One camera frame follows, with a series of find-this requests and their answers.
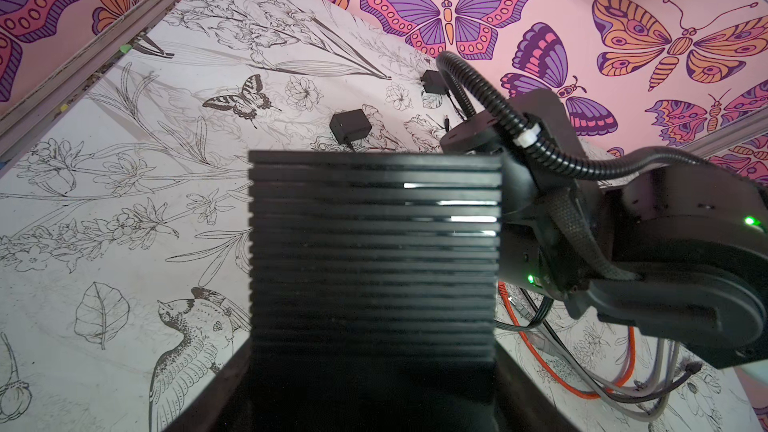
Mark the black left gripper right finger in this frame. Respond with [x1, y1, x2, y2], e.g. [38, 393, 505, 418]
[494, 344, 579, 432]

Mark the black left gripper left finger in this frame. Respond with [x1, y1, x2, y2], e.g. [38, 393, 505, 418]
[166, 339, 252, 432]

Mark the black ethernet cable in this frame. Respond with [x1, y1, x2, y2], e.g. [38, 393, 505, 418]
[493, 287, 704, 404]

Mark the black network switch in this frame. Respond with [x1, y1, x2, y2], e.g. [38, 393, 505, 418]
[249, 151, 502, 401]

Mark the black power adapter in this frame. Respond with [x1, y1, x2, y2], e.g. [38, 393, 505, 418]
[329, 109, 372, 146]
[420, 70, 466, 121]

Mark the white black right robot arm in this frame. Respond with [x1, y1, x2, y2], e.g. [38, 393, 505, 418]
[437, 52, 767, 368]

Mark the grey ethernet cable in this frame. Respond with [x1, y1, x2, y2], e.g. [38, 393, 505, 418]
[521, 305, 682, 422]

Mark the red ethernet cable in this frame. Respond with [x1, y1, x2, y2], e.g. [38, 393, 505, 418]
[496, 281, 637, 401]

